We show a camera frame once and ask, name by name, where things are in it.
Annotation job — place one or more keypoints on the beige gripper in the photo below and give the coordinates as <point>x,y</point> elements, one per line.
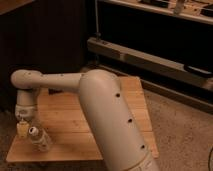
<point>25,109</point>

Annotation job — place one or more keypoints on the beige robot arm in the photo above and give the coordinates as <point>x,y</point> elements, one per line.
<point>105,108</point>

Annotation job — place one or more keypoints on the clear plastic bottle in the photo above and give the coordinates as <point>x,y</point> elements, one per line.
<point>40,139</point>

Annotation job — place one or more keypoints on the wooden table board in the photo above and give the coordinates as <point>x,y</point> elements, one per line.
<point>62,118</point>

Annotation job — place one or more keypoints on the metal vertical pole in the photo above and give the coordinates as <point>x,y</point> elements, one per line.
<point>98,34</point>

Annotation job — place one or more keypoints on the background shelf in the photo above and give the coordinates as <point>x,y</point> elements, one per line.
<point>184,9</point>

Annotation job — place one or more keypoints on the grey metal rail beam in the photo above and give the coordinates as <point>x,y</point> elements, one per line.
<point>149,62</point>

